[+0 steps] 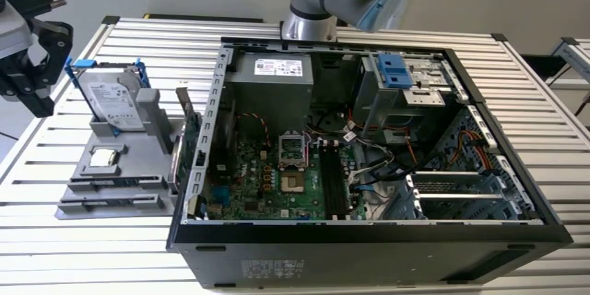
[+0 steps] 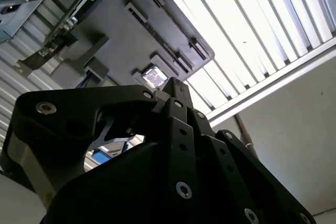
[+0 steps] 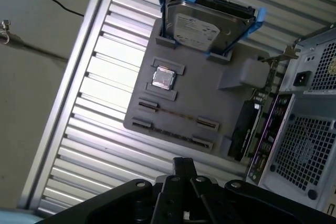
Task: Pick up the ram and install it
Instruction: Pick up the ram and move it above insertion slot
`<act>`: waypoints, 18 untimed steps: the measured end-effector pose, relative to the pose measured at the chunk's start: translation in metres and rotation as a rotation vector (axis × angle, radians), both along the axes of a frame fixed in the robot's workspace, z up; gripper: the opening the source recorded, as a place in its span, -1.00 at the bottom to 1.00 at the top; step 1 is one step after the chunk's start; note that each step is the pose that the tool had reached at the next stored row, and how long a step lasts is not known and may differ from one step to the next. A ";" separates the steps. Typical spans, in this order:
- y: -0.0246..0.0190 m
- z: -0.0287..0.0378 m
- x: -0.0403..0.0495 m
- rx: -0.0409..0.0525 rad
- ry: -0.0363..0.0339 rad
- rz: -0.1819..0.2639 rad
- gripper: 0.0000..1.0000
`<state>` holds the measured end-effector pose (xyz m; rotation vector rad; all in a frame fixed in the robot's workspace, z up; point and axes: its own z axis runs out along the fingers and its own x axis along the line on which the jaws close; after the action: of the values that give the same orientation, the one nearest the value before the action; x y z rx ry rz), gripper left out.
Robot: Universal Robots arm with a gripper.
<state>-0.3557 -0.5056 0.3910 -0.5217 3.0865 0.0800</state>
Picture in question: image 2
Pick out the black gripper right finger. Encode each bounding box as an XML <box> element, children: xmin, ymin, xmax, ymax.
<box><xmin>181</xmin><ymin>81</ymin><xmax>317</xmax><ymax>224</ymax></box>

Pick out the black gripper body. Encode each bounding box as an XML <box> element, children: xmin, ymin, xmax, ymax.
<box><xmin>46</xmin><ymin>140</ymin><xmax>244</xmax><ymax>224</ymax></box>

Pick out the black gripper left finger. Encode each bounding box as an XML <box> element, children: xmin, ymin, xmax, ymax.
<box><xmin>0</xmin><ymin>77</ymin><xmax>198</xmax><ymax>201</ymax></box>

